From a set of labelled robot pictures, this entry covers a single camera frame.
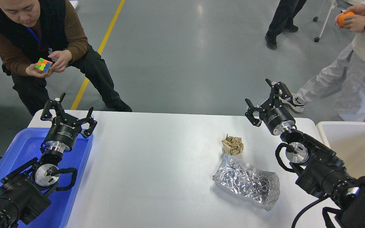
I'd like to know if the person in black trousers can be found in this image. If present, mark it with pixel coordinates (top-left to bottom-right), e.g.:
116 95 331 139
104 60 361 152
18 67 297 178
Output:
265 0 306 50

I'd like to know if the crumpled brown paper ball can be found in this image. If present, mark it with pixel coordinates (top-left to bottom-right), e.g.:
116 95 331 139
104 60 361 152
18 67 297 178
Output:
221 134 244 155

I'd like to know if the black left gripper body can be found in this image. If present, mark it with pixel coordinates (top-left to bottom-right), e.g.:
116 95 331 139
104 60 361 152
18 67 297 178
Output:
44 114 81 152

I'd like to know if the person in white clothes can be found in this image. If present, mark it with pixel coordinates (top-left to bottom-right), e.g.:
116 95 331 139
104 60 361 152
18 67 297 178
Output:
281 1 365 122

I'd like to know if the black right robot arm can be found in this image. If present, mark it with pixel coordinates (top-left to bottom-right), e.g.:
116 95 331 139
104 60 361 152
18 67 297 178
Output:
245 79 365 228

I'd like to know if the orange fruit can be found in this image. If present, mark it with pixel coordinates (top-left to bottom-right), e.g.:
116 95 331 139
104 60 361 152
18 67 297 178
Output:
337 12 355 27

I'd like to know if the white plastic bin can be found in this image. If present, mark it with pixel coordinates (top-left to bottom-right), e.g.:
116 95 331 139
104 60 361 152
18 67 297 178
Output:
316 121 365 178

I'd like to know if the colourful puzzle cube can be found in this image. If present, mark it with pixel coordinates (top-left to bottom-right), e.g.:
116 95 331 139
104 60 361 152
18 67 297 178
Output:
35 58 53 73

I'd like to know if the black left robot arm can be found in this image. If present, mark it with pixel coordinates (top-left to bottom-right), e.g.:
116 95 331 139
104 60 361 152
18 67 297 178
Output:
0 93 97 228

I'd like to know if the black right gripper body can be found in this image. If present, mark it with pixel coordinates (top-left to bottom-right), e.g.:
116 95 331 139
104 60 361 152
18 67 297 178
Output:
260 101 296 136

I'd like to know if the blue plastic bin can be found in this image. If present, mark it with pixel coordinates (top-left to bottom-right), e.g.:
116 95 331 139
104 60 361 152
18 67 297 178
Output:
0 128 93 228

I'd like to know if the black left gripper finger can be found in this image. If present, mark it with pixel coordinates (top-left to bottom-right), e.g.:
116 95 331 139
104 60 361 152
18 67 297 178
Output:
74 107 97 138
40 92 67 121

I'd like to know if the silver foil bag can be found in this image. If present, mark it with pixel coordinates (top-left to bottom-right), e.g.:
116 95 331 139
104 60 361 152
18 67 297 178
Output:
212 154 280 211

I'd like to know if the man in brown sweater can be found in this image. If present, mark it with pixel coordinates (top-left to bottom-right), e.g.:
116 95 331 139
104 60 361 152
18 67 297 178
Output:
0 0 132 115

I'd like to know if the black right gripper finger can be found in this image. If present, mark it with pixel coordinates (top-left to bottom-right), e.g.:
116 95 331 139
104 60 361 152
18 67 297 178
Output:
245 98 263 127
265 79 293 108

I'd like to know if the white rolling chair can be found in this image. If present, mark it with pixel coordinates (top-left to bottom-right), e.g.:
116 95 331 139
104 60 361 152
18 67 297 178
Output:
312 0 343 43

